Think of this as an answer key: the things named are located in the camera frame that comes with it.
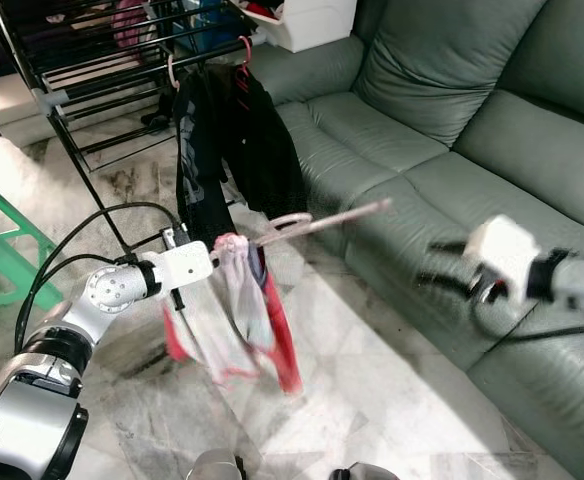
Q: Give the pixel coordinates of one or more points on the red garment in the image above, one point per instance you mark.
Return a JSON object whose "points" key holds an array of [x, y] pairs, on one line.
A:
{"points": [[237, 310]]}

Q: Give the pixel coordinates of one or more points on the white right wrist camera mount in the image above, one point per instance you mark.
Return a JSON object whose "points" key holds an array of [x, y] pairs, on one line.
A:
{"points": [[502, 250]]}

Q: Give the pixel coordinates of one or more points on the blue garment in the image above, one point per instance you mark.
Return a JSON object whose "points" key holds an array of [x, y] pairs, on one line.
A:
{"points": [[197, 25]]}

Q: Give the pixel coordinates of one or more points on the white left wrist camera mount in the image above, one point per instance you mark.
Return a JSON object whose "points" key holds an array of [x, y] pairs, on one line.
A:
{"points": [[184, 265]]}

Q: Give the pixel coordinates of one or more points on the robot left leg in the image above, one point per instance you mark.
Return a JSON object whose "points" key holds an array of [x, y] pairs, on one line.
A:
{"points": [[215, 466]]}

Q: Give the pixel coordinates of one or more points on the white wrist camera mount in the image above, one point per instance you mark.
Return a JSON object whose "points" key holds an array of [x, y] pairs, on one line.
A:
{"points": [[502, 250], [184, 265]]}

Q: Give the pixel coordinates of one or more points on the white storage box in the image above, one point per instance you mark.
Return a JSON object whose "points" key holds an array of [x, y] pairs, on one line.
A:
{"points": [[312, 25]]}

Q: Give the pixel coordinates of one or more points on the pink plastic hanger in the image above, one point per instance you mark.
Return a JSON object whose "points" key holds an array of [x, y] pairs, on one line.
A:
{"points": [[173, 78], [322, 222]]}

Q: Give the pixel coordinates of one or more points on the red plastic hanger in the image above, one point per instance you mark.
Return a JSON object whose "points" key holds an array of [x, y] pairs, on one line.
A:
{"points": [[245, 62]]}

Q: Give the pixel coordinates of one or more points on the grey green leather sofa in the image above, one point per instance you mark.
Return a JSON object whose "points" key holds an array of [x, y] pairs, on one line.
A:
{"points": [[452, 130]]}

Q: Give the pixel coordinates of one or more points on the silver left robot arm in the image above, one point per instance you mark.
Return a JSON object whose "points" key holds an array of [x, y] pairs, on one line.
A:
{"points": [[112, 290]]}

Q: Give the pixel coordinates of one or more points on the black metal drying rack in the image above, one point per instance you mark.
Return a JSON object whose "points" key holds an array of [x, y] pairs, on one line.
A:
{"points": [[49, 99]]}

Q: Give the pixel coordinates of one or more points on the black garment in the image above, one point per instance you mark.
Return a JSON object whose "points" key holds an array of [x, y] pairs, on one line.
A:
{"points": [[267, 150], [197, 170]]}

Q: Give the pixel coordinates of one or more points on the pink purple garment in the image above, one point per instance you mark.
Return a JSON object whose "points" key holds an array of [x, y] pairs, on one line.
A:
{"points": [[129, 25]]}

